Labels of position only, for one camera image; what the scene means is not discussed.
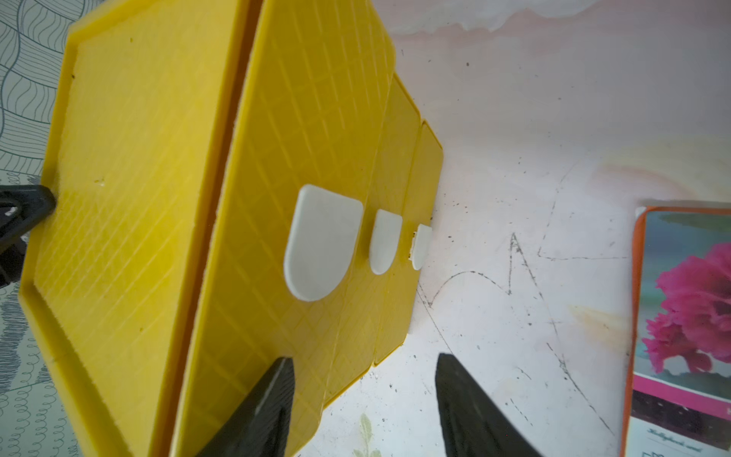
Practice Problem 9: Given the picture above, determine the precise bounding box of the pink flower seed bag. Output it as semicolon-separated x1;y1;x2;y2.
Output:
620;207;730;456

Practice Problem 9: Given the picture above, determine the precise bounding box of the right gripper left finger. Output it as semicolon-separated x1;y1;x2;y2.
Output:
198;357;295;457

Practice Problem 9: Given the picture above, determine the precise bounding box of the yellow drawer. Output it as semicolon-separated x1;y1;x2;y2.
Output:
324;76;421;407
374;122;444;366
171;1;395;456

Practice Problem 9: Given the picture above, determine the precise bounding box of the yellow top drawer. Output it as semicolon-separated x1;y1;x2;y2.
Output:
171;1;395;456

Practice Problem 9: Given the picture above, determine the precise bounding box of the yellow bottom drawer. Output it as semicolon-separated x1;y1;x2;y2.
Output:
374;122;444;366

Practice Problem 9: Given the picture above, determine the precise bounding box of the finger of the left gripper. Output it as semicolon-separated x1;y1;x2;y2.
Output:
1;185;56;288

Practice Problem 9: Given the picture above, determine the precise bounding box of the yellow drawer cabinet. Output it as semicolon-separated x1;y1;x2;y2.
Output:
19;1;261;456

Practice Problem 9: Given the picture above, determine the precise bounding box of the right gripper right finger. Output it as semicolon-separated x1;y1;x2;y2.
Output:
435;353;540;457

